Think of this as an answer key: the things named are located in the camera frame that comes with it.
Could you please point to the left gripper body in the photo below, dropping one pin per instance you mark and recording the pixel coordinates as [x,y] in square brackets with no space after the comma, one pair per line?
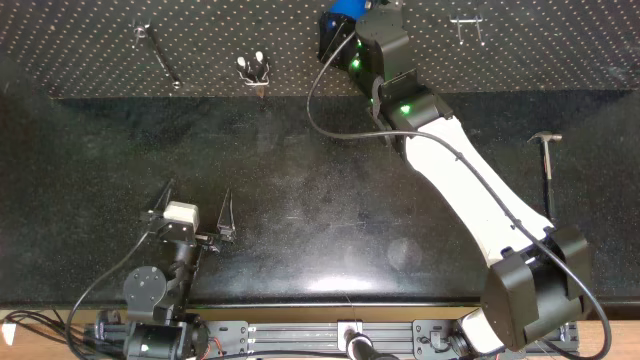
[175,234]

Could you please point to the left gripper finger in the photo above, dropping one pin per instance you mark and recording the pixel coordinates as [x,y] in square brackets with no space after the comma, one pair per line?
[227,220]
[164,197]

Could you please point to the wrench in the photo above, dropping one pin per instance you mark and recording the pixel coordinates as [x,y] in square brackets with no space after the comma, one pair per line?
[161,57]

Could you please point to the black and white pliers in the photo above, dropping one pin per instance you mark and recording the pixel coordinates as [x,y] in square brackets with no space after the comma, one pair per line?
[254,65]

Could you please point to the roll of blue tape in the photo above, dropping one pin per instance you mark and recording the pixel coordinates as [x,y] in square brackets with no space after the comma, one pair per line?
[347,7]

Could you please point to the hammer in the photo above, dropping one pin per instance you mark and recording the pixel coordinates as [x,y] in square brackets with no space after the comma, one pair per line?
[548,160]

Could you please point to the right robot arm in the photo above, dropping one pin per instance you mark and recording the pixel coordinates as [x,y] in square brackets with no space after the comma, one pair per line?
[465,185]

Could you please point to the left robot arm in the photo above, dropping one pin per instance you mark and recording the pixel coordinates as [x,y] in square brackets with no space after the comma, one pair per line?
[150,290]

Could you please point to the black pegboard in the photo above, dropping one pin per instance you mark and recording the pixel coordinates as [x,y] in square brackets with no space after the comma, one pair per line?
[75,50]

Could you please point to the metal hook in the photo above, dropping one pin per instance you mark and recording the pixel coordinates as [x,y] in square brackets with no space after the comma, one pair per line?
[140,31]
[460,30]
[255,81]

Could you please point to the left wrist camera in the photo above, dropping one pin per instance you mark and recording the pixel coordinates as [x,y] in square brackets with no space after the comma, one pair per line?
[181,213]

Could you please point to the mounting rail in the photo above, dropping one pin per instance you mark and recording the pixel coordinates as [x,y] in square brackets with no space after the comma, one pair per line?
[300,335]

